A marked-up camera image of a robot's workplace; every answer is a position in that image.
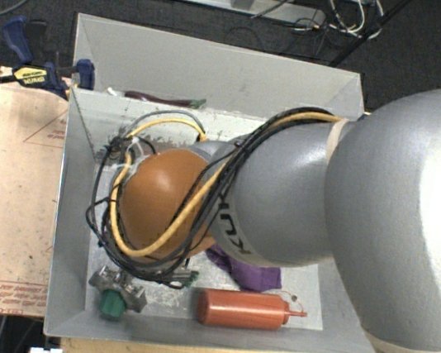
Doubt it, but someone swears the red-brown squeeze bottle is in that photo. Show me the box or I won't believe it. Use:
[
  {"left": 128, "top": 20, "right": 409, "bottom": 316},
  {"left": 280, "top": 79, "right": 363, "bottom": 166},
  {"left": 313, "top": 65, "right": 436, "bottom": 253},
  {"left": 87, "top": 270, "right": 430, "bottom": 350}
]
[{"left": 194, "top": 277, "right": 311, "bottom": 342}]

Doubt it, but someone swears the purple cloth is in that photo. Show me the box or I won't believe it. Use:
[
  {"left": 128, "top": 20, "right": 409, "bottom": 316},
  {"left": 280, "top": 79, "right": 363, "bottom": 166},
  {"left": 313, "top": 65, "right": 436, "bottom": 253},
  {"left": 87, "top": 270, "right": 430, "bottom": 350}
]
[{"left": 200, "top": 242, "right": 287, "bottom": 297}]

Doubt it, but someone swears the dark purple toy eggplant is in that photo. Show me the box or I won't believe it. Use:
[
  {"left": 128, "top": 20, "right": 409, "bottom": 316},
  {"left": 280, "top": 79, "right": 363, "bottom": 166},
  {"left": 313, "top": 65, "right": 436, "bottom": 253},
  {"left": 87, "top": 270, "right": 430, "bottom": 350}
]
[{"left": 123, "top": 86, "right": 208, "bottom": 112}]

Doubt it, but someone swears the brown cardboard board red print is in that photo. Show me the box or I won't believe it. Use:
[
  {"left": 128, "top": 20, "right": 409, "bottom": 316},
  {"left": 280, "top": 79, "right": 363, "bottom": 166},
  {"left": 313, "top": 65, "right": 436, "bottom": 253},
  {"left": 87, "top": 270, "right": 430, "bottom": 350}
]
[{"left": 0, "top": 65, "right": 85, "bottom": 327}]

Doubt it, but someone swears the grey metal bin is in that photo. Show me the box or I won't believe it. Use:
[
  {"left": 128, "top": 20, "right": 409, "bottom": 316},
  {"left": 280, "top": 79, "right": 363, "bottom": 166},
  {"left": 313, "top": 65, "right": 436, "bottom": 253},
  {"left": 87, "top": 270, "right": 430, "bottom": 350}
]
[{"left": 25, "top": 12, "right": 428, "bottom": 353}]

